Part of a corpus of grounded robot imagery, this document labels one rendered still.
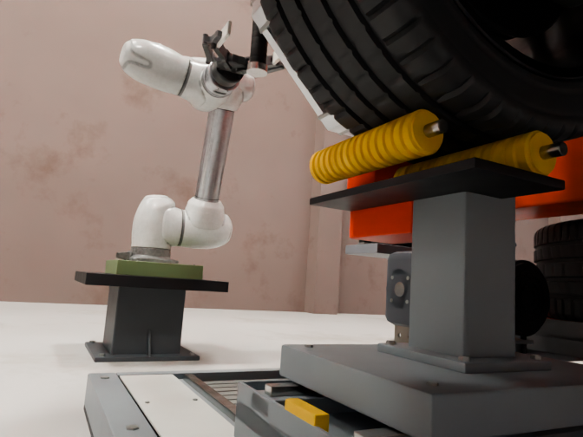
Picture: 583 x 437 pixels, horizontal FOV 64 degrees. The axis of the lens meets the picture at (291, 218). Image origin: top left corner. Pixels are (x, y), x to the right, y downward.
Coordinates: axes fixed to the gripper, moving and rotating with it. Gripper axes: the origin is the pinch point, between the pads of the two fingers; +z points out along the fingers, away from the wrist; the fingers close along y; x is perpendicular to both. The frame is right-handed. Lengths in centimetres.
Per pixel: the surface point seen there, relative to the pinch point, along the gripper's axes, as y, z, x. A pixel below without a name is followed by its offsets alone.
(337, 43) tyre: 5.7, 42.1, -21.5
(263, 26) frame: 8.1, 22.9, -10.8
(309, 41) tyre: 7.4, 37.7, -19.7
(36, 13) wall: 69, -357, 165
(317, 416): 7, 45, -65
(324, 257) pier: -231, -341, -23
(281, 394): 5, 33, -66
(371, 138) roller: -2, 39, -31
